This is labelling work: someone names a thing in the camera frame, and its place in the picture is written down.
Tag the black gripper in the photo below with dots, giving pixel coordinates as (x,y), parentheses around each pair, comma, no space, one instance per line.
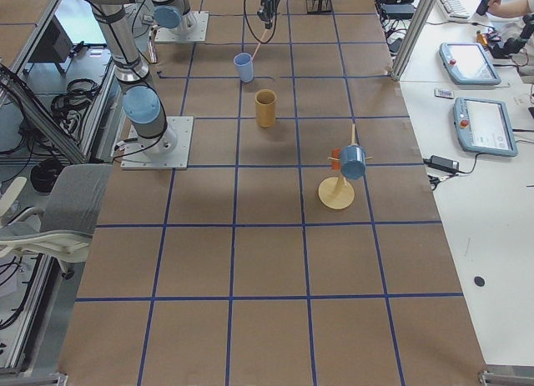
(267,2)

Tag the pink chopstick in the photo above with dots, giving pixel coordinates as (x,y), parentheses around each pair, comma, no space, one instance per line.
(260,43)

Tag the light blue plastic cup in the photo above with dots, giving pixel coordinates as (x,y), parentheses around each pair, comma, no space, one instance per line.
(243,63)

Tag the person's forearm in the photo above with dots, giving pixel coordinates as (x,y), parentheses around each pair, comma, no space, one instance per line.
(516,8)

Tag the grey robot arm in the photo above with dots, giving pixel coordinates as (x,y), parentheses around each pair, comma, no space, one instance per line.
(175,15)
(141,102)

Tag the orange cup on stand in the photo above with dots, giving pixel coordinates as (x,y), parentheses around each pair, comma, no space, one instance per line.
(335,159)

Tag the blue cup on stand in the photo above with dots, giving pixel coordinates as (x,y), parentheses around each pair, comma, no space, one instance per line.
(352,162)

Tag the wooden cup tree stand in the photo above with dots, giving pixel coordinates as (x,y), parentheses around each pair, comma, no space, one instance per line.
(337,192)

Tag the bamboo cylinder holder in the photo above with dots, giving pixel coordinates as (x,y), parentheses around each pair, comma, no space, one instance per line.
(265,104)

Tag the white keyboard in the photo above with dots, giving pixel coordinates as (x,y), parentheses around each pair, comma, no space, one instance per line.
(453,9)

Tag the small white label box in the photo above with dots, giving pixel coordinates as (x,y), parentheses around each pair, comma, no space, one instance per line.
(443,93)

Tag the upper teach pendant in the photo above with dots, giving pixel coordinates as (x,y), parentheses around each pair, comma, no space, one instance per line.
(468,64)

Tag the teach pendant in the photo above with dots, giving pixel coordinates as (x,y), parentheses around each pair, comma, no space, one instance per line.
(468,64)
(483,126)

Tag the black device in hand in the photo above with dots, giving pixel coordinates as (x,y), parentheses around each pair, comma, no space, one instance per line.
(482,8)

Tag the black power adapter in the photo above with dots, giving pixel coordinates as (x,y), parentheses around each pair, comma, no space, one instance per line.
(443,164)

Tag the lower teach pendant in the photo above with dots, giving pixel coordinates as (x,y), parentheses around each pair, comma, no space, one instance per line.
(483,126)

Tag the grey office chair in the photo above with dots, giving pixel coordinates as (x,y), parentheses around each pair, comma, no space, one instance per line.
(63,229)

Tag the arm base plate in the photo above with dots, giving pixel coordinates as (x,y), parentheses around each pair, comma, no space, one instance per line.
(163,35)
(171,151)

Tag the aluminium frame post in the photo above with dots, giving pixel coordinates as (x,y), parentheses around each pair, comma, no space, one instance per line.
(418,21)

